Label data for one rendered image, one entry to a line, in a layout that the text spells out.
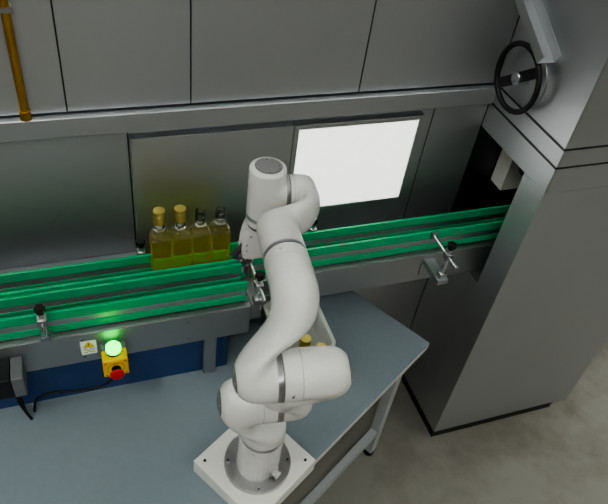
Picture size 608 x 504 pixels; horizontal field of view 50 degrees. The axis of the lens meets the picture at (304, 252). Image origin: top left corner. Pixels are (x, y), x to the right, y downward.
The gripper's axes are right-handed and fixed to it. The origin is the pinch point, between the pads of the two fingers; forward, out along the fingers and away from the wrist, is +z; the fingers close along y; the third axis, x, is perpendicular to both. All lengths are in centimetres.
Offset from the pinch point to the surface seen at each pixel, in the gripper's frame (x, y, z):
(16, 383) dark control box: -6, 63, 37
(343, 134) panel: -42, -38, -8
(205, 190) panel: -42.0, 4.2, 7.4
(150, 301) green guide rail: -16.2, 25.3, 24.2
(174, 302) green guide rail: -16.5, 18.6, 26.6
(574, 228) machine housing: -7, -109, 12
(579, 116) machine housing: -8, -90, -32
